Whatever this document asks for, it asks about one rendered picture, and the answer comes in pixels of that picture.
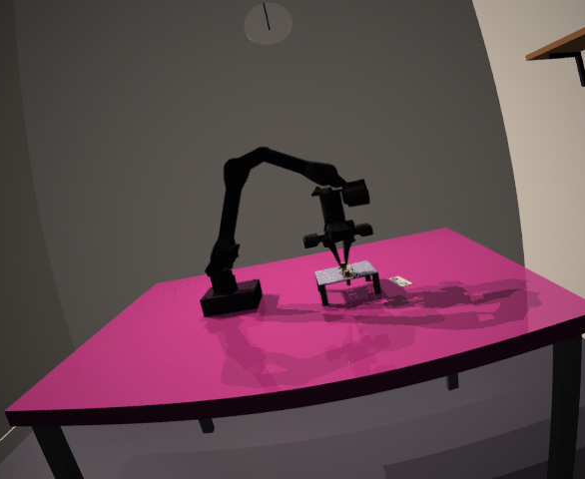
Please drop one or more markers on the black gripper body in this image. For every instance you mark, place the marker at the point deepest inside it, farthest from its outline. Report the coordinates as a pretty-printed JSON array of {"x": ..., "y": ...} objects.
[{"x": 313, "y": 239}]

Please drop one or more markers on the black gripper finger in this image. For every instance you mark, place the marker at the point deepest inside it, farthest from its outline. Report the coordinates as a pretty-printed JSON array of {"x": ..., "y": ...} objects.
[
  {"x": 332, "y": 247},
  {"x": 346, "y": 246}
]

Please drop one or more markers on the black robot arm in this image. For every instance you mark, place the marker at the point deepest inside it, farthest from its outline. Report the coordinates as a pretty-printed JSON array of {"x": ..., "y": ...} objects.
[{"x": 236, "y": 173}]

